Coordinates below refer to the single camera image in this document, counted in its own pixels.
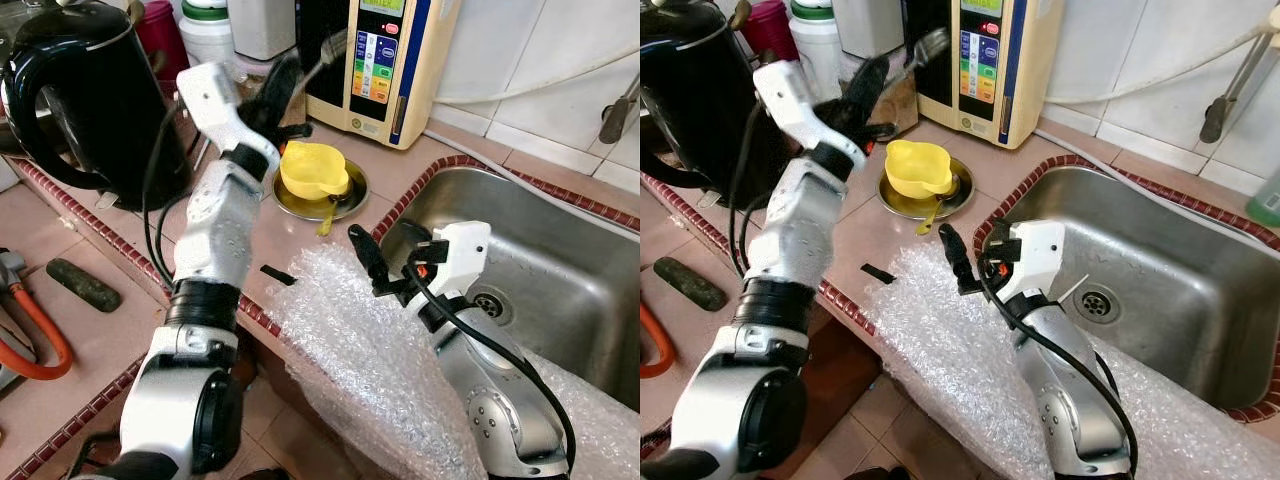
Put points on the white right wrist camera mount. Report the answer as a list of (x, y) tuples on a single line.
[(462, 255), (1038, 255)]

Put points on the dark green oblong object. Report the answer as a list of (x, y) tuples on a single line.
[(690, 284), (85, 285)]

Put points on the grey-white plastic container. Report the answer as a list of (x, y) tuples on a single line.
[(262, 28), (868, 25)]

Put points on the cream water ionizer machine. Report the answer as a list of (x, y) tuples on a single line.
[(385, 60), (990, 60)]

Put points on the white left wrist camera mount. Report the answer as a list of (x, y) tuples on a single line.
[(210, 100), (790, 100)]

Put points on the stainless steel sink basin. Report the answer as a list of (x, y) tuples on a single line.
[(1180, 280), (560, 270)]

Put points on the clear bubble wrap sheet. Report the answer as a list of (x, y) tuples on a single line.
[(950, 360), (360, 360)]

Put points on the black electric kettle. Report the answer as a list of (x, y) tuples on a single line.
[(700, 100), (90, 100)]

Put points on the round steel plate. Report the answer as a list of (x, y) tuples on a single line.
[(355, 190), (962, 190)]

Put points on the black tape strip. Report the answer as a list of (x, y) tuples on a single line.
[(879, 273), (278, 275)]

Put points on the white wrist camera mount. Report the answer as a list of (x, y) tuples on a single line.
[(1038, 255), (462, 255), (790, 100), (210, 100)]

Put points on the steel sink drain strainer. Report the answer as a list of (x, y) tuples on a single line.
[(490, 304), (1096, 303)]

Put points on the clear bottle with green liquid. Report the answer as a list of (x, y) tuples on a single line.
[(1265, 200)]

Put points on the white filter with green band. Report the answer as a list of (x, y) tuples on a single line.
[(208, 40), (815, 45)]

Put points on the grey metal spout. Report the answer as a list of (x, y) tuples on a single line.
[(615, 120), (1215, 118)]

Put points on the steel fork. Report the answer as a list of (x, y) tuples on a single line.
[(328, 55), (925, 52)]

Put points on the grey gas regulator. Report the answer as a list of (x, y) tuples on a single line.
[(10, 268)]

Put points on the yellow plastic cup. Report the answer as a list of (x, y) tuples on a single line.
[(918, 168), (312, 170)]

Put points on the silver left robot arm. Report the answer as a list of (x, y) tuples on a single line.
[(810, 225), (215, 225)]

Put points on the cream wall tap fixture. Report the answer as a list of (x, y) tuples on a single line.
[(1270, 20)]

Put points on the dark red plastic mug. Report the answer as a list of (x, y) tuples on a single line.
[(770, 30), (160, 40)]

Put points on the black robot foot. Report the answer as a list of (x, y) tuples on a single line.
[(878, 474)]

